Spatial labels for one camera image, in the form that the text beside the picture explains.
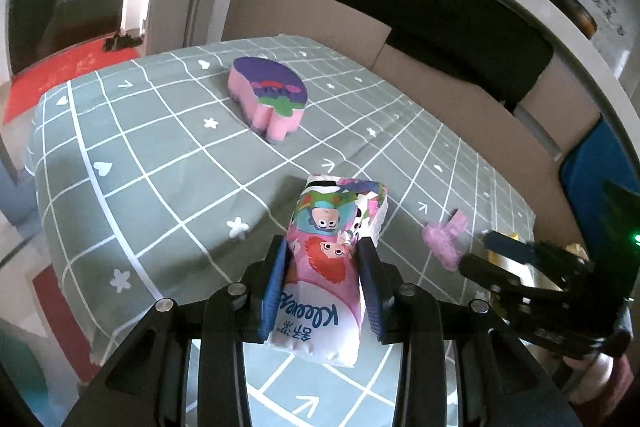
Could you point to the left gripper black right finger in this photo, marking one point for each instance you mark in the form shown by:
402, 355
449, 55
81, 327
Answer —
376, 290

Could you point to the blue towel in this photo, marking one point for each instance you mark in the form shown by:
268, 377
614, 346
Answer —
598, 157

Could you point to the person's right hand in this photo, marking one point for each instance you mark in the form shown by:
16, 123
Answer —
601, 380

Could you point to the black wok with handle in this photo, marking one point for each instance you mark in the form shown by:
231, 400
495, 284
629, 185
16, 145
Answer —
578, 15

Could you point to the purple pink sponge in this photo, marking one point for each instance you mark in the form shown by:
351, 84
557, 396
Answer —
271, 96

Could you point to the pink plastic clip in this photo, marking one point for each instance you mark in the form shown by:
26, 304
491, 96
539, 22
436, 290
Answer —
443, 239

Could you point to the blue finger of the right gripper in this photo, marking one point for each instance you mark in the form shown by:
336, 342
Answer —
487, 275
524, 253

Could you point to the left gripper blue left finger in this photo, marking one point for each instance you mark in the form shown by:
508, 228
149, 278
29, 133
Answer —
268, 286

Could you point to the pink Kleenex tissue pack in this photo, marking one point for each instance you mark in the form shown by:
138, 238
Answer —
320, 310

